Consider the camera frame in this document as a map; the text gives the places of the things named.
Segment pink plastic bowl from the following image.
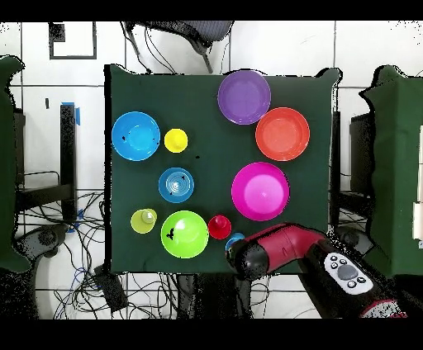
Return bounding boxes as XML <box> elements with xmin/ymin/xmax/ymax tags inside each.
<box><xmin>231</xmin><ymin>161</ymin><xmax>291</xmax><ymax>222</ymax></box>

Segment translucent yellow-green plastic cup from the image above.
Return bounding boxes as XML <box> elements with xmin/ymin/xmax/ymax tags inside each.
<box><xmin>130</xmin><ymin>207</ymin><xmax>159</xmax><ymax>235</ymax></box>

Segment black power strip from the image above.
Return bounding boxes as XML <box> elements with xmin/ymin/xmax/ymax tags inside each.
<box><xmin>93</xmin><ymin>263</ymin><xmax>129</xmax><ymax>313</ymax></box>

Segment black floor device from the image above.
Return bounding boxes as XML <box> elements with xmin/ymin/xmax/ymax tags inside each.
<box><xmin>14</xmin><ymin>223</ymin><xmax>69</xmax><ymax>263</ymax></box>
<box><xmin>335</xmin><ymin>227</ymin><xmax>375</xmax><ymax>257</ymax></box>

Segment large light blue bowl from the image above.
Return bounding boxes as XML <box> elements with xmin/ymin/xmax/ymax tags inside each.
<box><xmin>111</xmin><ymin>111</ymin><xmax>162</xmax><ymax>163</ymax></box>

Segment dark green table cloth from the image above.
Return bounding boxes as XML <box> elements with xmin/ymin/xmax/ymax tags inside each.
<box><xmin>103</xmin><ymin>63</ymin><xmax>341</xmax><ymax>277</ymax></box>

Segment small dark blue bowl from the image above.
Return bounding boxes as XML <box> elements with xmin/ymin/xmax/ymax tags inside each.
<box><xmin>157</xmin><ymin>167</ymin><xmax>195</xmax><ymax>204</ymax></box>

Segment yellow plastic cup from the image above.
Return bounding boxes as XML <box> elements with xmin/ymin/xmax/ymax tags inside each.
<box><xmin>164</xmin><ymin>128</ymin><xmax>189</xmax><ymax>154</ymax></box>

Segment orange plastic bowl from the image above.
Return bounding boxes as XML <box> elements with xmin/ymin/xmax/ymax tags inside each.
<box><xmin>254</xmin><ymin>106</ymin><xmax>311</xmax><ymax>163</ymax></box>

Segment green plastic bowl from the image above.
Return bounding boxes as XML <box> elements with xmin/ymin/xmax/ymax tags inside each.
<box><xmin>160</xmin><ymin>210</ymin><xmax>210</xmax><ymax>259</ymax></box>

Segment grey office chair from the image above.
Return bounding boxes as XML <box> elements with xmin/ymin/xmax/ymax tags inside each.
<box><xmin>125</xmin><ymin>21</ymin><xmax>235</xmax><ymax>74</ymax></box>

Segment black metal frame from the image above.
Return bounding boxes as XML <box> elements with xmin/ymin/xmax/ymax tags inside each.
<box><xmin>14</xmin><ymin>103</ymin><xmax>78</xmax><ymax>225</ymax></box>
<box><xmin>331</xmin><ymin>111</ymin><xmax>375</xmax><ymax>229</ymax></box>

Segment green cloth side table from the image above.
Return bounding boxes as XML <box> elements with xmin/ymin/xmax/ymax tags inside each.
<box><xmin>359</xmin><ymin>64</ymin><xmax>423</xmax><ymax>279</ymax></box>
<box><xmin>0</xmin><ymin>54</ymin><xmax>32</xmax><ymax>273</ymax></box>

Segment red plastic cup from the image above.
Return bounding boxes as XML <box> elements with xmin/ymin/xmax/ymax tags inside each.
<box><xmin>207</xmin><ymin>215</ymin><xmax>233</xmax><ymax>240</ymax></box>

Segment blue plastic cup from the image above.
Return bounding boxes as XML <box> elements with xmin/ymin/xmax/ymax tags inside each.
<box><xmin>225</xmin><ymin>232</ymin><xmax>246</xmax><ymax>252</ymax></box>

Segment purple plastic bowl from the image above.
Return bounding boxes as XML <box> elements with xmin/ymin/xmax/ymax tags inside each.
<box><xmin>216</xmin><ymin>69</ymin><xmax>273</xmax><ymax>125</ymax></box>

